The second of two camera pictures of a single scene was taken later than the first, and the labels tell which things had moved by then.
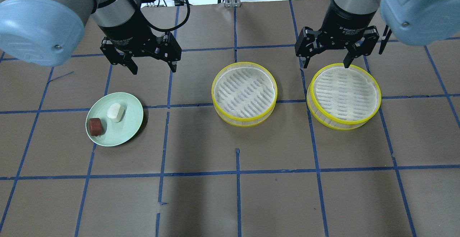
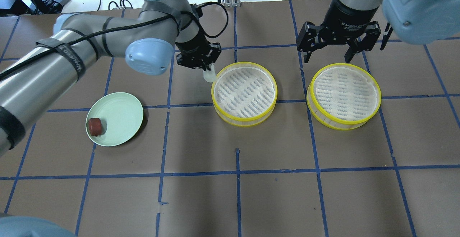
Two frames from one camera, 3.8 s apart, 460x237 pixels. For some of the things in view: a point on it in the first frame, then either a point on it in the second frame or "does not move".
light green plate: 114,133 does not move
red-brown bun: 95,126 does not move
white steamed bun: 115,111 -> 209,75
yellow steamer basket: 244,94 does not move
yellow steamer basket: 341,99 does not move
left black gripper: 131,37 -> 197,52
